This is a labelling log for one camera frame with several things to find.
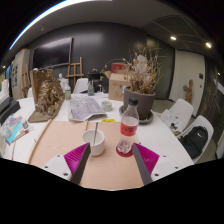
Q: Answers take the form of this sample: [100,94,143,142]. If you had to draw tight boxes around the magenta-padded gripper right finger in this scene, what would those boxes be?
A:
[131,142,183,186]

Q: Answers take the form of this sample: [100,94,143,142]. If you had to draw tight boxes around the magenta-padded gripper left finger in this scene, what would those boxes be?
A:
[42,142,92,185]

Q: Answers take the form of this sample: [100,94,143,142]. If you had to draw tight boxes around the clear bottle with red label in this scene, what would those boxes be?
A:
[115,97,140,155]

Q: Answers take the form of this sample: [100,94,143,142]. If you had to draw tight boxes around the tan cardboard mat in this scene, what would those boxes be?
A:
[28,119,145,191]

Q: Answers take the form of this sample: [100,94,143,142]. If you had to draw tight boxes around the white mug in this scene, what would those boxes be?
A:
[81,129,106,157]

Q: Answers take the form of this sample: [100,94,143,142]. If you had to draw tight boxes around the metal spoon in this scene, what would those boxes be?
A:
[92,121,100,146]

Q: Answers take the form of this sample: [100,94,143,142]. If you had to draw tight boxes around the grey plant saucer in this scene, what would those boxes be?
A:
[118,104,155,125]

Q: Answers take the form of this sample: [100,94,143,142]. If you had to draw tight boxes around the white papers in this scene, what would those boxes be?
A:
[160,108,183,131]

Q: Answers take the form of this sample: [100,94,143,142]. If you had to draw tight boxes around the black backpack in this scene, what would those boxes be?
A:
[179,125,209,160]

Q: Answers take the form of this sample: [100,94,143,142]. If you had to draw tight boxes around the printed newspaper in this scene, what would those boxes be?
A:
[67,94,108,123]

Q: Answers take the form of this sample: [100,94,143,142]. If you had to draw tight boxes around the grey pot with dried plant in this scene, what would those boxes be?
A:
[121,48,164,120]

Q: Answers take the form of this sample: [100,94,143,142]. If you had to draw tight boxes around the white chair with papers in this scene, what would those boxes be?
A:
[168,98,195,131]

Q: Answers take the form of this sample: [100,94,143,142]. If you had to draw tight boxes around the green spray bottle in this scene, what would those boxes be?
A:
[64,79,72,101]

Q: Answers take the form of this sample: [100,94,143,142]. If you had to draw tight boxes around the colourful book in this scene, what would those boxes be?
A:
[0,114,24,144]

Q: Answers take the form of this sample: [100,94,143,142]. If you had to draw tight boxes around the plain white chair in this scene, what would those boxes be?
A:
[72,77,90,95]

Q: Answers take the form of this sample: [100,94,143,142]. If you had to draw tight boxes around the brown cardboard box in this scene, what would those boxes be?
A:
[103,69,132,102]

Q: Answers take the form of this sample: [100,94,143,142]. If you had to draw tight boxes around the black desktop device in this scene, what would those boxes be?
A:
[0,96,22,126]

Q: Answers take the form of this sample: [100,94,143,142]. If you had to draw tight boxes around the black machine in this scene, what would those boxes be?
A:
[87,68,104,94]

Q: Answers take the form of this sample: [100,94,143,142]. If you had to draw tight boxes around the wooden easel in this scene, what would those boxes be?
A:
[65,56,84,88]

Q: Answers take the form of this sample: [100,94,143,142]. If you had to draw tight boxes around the red box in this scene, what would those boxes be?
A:
[110,62,127,74]

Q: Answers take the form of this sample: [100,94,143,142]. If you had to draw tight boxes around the white cabinet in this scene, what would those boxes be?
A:
[10,48,31,101]

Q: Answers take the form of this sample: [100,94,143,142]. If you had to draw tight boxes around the white ceiling light panel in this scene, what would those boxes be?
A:
[9,0,111,51]

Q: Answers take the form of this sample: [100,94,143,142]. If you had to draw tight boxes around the wooden wall figure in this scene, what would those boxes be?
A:
[182,79,194,104]

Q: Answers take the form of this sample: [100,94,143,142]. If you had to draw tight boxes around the black wall screen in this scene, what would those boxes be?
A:
[32,37,73,70]

